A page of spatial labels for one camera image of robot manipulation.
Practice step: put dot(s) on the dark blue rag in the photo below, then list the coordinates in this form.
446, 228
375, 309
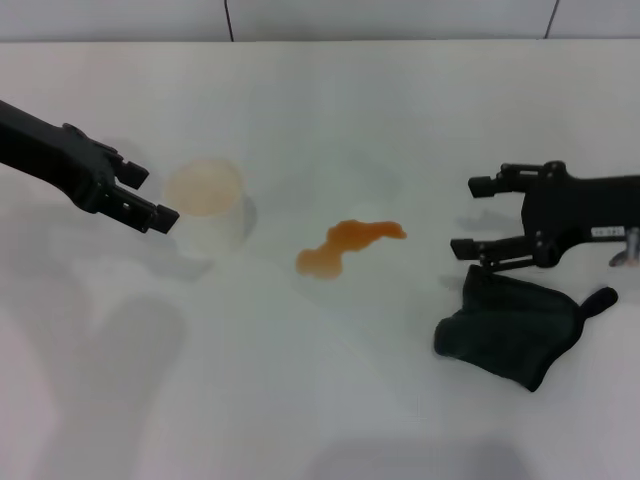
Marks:
500, 330

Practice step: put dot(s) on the brown water stain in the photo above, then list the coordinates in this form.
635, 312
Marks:
350, 240

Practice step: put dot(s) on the white paper cup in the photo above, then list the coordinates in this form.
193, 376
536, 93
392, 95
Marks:
215, 210

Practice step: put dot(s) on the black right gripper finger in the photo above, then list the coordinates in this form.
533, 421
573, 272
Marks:
492, 250
487, 186

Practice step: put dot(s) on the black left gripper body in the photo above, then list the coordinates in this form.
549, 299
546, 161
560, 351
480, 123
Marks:
55, 155

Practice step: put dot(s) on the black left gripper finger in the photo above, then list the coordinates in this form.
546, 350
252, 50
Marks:
134, 174
150, 212

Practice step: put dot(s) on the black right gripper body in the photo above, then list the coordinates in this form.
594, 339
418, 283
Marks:
585, 210

